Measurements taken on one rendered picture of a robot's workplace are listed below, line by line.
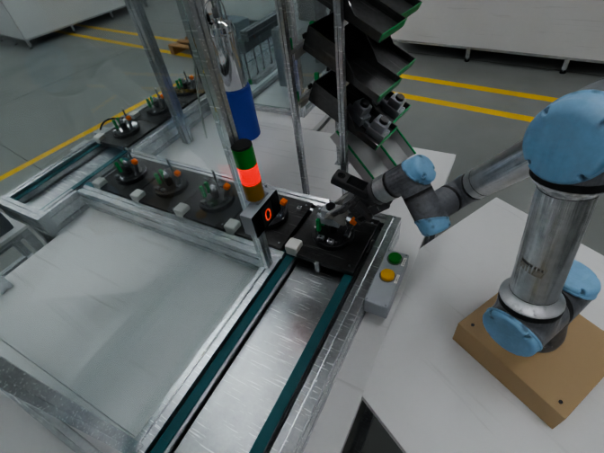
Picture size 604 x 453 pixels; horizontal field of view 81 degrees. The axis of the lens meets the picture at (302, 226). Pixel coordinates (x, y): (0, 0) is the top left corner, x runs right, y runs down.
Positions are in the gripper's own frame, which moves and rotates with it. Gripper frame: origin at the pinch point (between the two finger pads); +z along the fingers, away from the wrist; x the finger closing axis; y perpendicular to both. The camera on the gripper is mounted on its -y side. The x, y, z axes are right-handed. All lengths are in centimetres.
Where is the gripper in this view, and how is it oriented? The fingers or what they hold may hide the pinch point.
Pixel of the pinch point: (329, 209)
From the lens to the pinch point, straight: 111.1
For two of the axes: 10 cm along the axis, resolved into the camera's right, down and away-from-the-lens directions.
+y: 6.9, 6.9, 2.3
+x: 4.7, -6.6, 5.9
